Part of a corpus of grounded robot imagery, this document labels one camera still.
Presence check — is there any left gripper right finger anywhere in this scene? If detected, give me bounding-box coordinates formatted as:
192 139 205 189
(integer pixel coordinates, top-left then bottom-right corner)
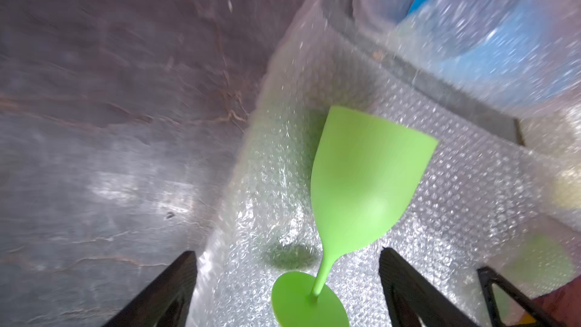
379 248 475 326

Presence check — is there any light green wine glass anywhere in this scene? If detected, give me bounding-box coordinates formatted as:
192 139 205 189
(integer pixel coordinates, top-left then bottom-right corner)
271 106 439 326

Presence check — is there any blue glass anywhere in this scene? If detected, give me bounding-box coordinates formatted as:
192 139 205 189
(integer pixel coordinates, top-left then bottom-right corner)
353 0 580 117

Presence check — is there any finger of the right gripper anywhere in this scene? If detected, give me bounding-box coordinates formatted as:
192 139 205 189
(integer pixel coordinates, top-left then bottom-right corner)
477 266 564 327

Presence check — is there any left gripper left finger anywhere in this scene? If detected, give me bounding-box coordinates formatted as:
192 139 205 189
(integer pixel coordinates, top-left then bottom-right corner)
105 251 198 326

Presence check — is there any dark green glass in wrap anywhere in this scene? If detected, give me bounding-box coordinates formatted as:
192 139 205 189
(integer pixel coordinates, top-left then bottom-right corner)
496 233 579 298

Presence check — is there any clear bubble wrap sheet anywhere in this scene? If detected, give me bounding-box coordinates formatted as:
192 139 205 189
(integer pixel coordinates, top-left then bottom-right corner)
188 0 580 326

